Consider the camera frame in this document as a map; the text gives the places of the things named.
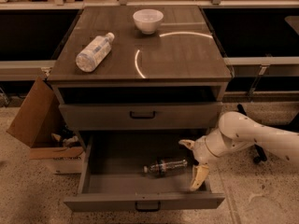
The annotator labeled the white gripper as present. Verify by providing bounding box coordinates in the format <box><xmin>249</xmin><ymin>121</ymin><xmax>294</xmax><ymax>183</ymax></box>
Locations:
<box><xmin>178</xmin><ymin>136</ymin><xmax>216</xmax><ymax>191</ymax></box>

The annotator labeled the clear water bottle dark label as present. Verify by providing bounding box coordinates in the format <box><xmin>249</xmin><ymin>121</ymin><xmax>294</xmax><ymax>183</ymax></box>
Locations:
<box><xmin>143</xmin><ymin>159</ymin><xmax>188</xmax><ymax>176</ymax></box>

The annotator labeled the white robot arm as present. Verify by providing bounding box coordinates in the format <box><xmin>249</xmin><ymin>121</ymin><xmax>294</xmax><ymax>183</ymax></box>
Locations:
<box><xmin>178</xmin><ymin>111</ymin><xmax>299</xmax><ymax>191</ymax></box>

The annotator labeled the closed grey upper drawer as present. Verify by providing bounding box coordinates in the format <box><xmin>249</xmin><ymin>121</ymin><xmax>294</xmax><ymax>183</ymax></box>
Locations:
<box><xmin>59</xmin><ymin>102</ymin><xmax>222</xmax><ymax>131</ymax></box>

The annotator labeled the open grey lower drawer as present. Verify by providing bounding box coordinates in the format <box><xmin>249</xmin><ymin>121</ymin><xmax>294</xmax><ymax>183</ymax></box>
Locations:
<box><xmin>64</xmin><ymin>130</ymin><xmax>225</xmax><ymax>212</ymax></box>

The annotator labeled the grey drawer cabinet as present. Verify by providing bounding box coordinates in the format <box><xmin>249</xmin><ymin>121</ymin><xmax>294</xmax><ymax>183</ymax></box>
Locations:
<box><xmin>49</xmin><ymin>6</ymin><xmax>232</xmax><ymax>139</ymax></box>

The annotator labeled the white frosted bottle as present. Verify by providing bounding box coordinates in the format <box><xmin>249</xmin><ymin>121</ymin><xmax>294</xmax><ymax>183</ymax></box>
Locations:
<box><xmin>76</xmin><ymin>33</ymin><xmax>115</xmax><ymax>73</ymax></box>

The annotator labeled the white bowl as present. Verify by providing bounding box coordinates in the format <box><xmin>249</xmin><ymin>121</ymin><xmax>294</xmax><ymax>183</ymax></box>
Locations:
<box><xmin>133</xmin><ymin>9</ymin><xmax>164</xmax><ymax>35</ymax></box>

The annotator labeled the brown cardboard box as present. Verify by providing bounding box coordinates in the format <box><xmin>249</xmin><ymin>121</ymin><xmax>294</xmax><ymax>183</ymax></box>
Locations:
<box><xmin>7</xmin><ymin>77</ymin><xmax>85</xmax><ymax>175</ymax></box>

